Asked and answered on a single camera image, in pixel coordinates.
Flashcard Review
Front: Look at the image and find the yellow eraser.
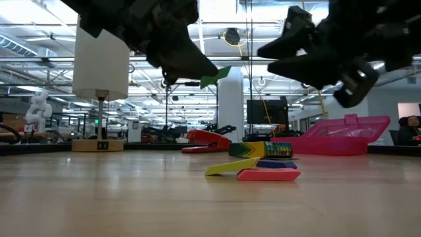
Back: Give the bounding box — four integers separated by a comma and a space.
205, 157, 261, 176

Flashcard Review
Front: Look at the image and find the black hose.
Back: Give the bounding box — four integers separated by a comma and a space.
0, 122, 21, 145

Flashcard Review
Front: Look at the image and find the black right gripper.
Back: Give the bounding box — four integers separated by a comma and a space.
257, 0, 414, 109

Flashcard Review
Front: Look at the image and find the dark blue eraser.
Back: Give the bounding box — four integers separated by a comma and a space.
256, 159, 298, 170

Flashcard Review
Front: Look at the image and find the person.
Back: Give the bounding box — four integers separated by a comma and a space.
396, 115, 421, 147

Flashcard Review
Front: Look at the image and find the red stapler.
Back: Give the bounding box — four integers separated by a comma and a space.
181, 129, 231, 154

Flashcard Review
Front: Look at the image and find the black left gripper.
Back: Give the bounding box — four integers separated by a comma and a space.
128, 0, 220, 82

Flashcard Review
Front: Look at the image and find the black monitor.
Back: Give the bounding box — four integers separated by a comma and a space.
246, 96, 289, 134

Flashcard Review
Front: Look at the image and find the pink eraser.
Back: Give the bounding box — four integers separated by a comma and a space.
236, 167, 301, 182

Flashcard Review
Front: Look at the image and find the green eraser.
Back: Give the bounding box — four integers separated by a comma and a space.
199, 65, 232, 90

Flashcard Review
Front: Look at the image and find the white building column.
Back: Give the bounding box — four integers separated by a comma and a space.
218, 67, 245, 145

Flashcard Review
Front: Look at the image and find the yellow hanging cable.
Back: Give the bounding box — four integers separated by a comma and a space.
317, 90, 327, 121

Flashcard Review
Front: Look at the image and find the cardboard box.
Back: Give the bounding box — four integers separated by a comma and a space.
0, 113, 27, 132

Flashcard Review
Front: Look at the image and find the white shade table lamp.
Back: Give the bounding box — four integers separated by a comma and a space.
71, 18, 131, 153

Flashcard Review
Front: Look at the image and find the pink plastic pencil case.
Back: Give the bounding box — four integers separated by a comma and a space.
271, 114, 391, 156

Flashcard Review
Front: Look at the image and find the black ceiling cable reel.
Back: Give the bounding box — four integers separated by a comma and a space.
223, 28, 243, 47

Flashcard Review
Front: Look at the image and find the yellow green crayon box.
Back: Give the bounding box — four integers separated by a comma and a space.
228, 141, 293, 159

